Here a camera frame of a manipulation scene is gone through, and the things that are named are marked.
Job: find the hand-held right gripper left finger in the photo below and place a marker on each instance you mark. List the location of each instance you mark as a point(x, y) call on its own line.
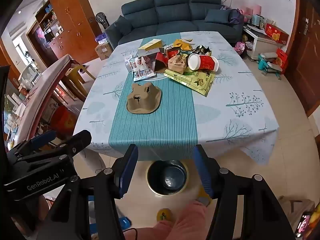
point(128, 172)

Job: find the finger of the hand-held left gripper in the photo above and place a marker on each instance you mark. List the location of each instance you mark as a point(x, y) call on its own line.
point(42, 138)
point(80, 140)

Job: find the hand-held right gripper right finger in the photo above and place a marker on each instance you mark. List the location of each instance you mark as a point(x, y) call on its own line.
point(202, 172)

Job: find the dark round trash bin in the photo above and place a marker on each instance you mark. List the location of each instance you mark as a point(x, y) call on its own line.
point(167, 180)

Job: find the brown pulp cup carrier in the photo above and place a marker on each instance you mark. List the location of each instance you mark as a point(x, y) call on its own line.
point(143, 102)

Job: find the yellow green plastic bag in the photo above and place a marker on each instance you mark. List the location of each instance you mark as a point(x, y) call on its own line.
point(197, 82)

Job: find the white picture printed packet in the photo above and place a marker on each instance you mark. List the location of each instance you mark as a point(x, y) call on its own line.
point(141, 67)

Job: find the red white paper cup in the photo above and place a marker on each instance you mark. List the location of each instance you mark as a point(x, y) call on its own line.
point(207, 62)

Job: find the grey white carton box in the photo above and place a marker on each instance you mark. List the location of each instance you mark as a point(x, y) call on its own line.
point(147, 52)

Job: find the brown paper bag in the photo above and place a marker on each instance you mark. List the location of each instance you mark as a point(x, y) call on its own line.
point(177, 63)

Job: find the red carton box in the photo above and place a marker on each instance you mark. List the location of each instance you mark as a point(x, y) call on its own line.
point(160, 61)

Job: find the yellow carton box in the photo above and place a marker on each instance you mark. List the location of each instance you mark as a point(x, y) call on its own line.
point(150, 45)

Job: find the black gold wrapper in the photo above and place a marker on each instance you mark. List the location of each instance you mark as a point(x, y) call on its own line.
point(202, 50)

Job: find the red snack packet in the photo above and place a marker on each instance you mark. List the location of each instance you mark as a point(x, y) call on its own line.
point(172, 53)

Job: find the yellow foil packet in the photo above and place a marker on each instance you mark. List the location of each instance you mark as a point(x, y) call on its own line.
point(181, 44)

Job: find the red orange bag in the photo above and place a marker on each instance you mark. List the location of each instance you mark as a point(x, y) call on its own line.
point(65, 118)

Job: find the yellow slipper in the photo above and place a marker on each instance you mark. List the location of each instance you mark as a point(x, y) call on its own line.
point(203, 200)
point(164, 215)

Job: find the round wooden dining table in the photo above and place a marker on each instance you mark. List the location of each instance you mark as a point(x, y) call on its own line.
point(42, 90)

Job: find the printed teal white tablecloth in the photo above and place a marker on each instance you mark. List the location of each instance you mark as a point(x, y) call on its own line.
point(155, 130)

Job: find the person's pink trouser leg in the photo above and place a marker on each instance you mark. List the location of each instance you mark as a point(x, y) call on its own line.
point(185, 222)

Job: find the yellow plastic stool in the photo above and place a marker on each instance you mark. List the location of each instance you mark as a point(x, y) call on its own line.
point(80, 73)

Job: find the cardboard box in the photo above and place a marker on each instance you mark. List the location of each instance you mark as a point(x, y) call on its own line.
point(103, 51)

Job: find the blue tissue pack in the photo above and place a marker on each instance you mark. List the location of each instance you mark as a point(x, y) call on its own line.
point(101, 38)

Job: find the black standing fan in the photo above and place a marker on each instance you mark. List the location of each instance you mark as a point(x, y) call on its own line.
point(102, 19)

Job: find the wooden cabinet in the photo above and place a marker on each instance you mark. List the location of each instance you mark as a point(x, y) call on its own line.
point(72, 17)

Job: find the dark blue cushion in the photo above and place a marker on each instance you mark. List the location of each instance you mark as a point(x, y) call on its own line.
point(216, 16)
point(123, 25)

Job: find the teal toy ride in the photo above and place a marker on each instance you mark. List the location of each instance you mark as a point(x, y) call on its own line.
point(268, 65)

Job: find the pink backpack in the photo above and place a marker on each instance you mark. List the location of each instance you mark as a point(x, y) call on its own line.
point(239, 47)

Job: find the red gift bag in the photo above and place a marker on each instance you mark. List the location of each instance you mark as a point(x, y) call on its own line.
point(282, 57)

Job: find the white side cabinet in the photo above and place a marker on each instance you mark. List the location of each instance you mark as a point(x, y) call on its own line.
point(262, 45)

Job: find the brown wooden door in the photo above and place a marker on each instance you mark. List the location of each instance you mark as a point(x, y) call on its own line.
point(305, 55)

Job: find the red gift box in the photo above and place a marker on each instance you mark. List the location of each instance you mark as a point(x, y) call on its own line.
point(276, 33)

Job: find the dark blue sofa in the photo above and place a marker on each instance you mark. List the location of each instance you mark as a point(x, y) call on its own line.
point(170, 10)

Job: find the purple bag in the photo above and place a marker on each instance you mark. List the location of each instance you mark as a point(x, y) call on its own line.
point(236, 16)

